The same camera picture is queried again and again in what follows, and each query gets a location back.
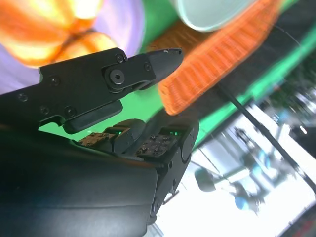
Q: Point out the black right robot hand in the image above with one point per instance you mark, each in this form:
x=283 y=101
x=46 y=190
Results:
x=74 y=185

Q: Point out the smooth orange bagel bread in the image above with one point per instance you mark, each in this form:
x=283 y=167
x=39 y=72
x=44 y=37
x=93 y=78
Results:
x=91 y=42

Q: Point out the white-striped orange donut bread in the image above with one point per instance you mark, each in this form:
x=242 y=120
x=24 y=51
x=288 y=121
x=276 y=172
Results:
x=37 y=24

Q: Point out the pale green bowl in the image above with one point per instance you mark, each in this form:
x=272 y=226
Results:
x=209 y=12

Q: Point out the grey blue-jointed robot arm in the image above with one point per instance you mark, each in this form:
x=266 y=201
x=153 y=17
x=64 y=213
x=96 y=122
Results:
x=243 y=202

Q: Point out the lavender plate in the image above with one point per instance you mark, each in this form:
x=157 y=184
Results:
x=123 y=24

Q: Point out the orange wicker basket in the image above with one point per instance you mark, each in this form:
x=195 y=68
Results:
x=217 y=61

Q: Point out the green tablecloth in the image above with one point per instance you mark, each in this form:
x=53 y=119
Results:
x=158 y=19

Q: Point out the black tripod pole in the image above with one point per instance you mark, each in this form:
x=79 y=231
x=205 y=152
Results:
x=259 y=123

